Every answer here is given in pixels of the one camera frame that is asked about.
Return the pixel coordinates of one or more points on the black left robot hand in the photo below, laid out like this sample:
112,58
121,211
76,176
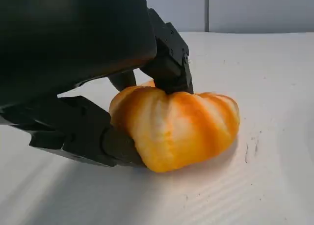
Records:
61,38

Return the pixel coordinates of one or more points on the orange and white bread roll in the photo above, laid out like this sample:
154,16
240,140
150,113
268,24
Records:
184,127

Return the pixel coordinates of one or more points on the grey partition wall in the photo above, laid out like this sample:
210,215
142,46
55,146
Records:
257,9

